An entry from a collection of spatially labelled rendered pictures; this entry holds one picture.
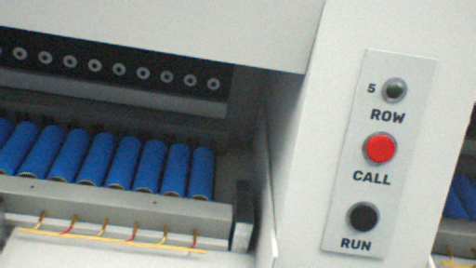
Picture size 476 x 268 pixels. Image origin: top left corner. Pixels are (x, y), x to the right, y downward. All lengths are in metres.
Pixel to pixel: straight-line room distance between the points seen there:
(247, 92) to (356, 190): 0.21
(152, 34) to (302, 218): 0.14
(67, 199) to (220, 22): 0.16
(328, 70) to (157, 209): 0.15
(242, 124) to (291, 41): 0.22
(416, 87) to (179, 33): 0.13
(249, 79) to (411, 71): 0.22
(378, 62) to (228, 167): 0.20
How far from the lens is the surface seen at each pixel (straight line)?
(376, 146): 0.31
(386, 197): 0.33
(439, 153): 0.33
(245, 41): 0.30
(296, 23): 0.30
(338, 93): 0.30
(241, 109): 0.50
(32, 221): 0.39
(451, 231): 0.44
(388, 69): 0.31
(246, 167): 0.47
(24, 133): 0.45
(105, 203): 0.38
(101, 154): 0.43
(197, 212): 0.38
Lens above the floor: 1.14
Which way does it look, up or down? 16 degrees down
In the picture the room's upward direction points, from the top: 10 degrees clockwise
